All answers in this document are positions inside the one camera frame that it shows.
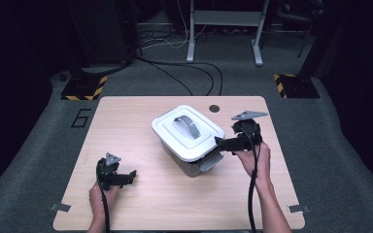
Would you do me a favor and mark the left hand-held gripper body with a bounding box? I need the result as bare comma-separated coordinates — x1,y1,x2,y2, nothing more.
95,151,126,191

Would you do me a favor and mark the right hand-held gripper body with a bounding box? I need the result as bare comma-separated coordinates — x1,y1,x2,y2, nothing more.
230,110,269,153

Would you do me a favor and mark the clear plastic storage box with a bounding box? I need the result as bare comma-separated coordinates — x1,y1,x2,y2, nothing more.
160,144,223,179

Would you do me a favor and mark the white lidded plastic bin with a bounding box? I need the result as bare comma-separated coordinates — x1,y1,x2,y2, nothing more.
151,104,226,174

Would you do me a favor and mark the person's left hand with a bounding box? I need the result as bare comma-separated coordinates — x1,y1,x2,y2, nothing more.
88,182,121,221

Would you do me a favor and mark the person's right hand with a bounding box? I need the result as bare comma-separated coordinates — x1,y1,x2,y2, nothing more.
233,141,272,188

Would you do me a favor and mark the grey tape strip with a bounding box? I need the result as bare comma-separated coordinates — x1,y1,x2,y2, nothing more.
287,204,312,215
50,203,72,214

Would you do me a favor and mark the black yellow striped base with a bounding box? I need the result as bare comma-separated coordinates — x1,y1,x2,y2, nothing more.
60,74,109,102
273,73,322,99

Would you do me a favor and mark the dark cabinet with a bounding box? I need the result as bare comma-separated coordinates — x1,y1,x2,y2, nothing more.
63,0,141,66

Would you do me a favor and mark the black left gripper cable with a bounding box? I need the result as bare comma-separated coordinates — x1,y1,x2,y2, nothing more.
99,181,112,233

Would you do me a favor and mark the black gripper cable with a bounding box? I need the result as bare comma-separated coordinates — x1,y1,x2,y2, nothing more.
247,127,262,233
99,181,112,233

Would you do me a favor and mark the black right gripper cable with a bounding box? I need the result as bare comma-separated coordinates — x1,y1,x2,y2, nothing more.
247,127,262,233

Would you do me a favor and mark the long black floor cable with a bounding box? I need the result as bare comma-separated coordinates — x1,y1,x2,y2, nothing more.
135,55,224,97

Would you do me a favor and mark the white floor cable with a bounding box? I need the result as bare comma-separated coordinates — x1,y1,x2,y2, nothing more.
139,0,209,50

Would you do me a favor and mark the white metal stand frame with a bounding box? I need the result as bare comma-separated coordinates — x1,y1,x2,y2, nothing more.
186,0,271,68

